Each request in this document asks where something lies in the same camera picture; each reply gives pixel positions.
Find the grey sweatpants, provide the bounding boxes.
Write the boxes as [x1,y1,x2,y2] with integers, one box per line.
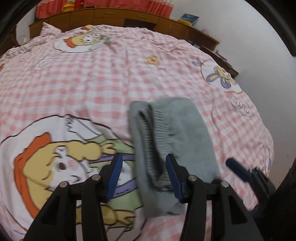
[128,97,220,218]

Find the dark bedside table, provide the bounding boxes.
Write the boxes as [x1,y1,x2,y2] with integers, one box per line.
[200,46,239,79]

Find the pink checkered bed quilt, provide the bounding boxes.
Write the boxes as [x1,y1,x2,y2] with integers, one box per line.
[1,24,274,240]

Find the blue book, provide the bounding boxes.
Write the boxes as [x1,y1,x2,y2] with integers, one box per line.
[177,13,199,26]

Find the wooden window-side cabinet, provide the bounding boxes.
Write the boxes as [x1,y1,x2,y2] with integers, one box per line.
[29,8,219,51]

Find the red and cream curtain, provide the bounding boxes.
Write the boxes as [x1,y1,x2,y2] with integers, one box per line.
[36,0,174,19]

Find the yellow red box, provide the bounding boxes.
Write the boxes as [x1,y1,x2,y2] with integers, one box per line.
[62,0,75,13]

